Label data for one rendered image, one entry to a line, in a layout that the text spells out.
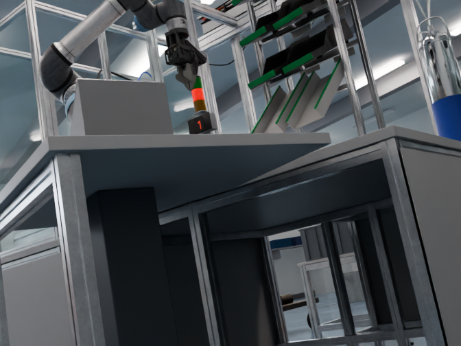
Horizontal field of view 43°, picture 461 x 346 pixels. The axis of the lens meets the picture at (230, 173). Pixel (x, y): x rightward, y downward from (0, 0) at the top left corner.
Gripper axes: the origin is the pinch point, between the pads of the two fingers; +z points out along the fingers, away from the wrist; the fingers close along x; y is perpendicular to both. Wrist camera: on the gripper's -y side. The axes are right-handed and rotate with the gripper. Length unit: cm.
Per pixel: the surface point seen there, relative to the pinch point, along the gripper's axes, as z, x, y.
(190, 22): -43, -23, -33
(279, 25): -12.5, 32.5, -12.5
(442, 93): 8, 55, -93
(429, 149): 41, 69, -20
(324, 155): 39, 49, 6
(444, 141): 39, 70, -32
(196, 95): -9.8, -23.1, -29.5
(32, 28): -60, -87, 1
